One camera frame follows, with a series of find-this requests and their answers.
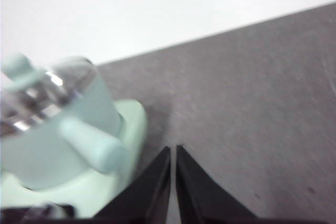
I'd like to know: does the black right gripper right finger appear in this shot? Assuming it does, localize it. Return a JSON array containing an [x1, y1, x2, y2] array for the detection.
[[174, 144, 257, 221]]

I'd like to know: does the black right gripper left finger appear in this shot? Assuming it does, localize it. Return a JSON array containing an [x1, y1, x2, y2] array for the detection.
[[94, 146, 172, 221]]

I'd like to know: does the glass lid with green knob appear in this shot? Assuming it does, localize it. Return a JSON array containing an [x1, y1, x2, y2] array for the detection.
[[0, 52, 98, 133]]

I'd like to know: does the green breakfast machine base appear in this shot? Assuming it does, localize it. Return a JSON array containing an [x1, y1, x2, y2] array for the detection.
[[0, 99, 148, 219]]

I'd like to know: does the green steamer pot with handle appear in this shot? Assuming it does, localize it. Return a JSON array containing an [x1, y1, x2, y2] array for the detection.
[[0, 58, 124, 192]]

